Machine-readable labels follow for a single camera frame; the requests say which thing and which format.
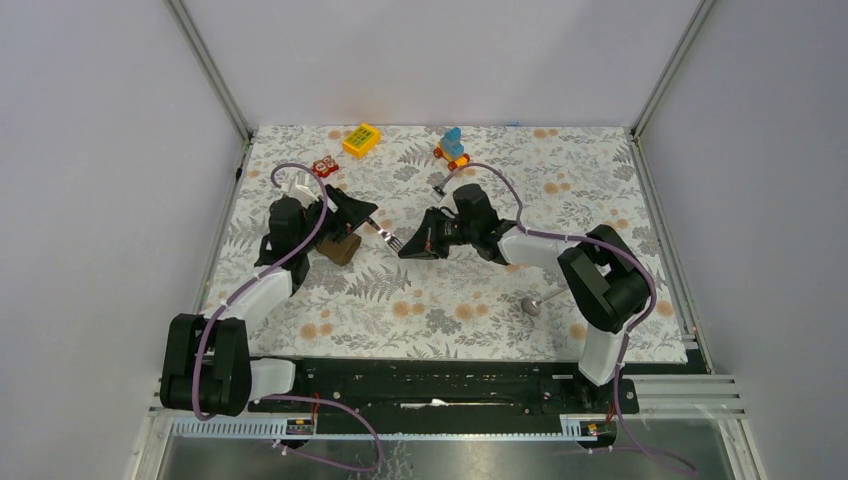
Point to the yellow toy block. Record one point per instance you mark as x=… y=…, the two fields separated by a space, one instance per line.
x=361 y=140

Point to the brown cloth napkin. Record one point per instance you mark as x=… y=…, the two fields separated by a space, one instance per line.
x=340 y=252

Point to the metal spoon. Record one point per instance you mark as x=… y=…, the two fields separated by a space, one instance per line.
x=533 y=306

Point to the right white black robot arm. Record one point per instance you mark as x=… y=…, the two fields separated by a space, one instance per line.
x=608 y=285

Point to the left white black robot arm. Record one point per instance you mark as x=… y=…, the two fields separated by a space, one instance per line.
x=207 y=367

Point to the floral tablecloth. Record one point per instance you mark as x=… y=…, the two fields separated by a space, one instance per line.
x=569 y=180

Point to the red toy block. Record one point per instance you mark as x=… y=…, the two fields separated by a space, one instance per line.
x=325 y=166

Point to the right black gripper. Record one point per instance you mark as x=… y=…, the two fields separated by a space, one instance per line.
x=426 y=244

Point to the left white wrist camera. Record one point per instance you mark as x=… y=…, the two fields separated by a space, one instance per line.
x=300 y=192

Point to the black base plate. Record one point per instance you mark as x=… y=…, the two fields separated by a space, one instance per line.
x=444 y=397

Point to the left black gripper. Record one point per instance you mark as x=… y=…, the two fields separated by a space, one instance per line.
x=353 y=212

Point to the blue orange toy car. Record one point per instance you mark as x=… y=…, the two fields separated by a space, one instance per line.
x=451 y=149

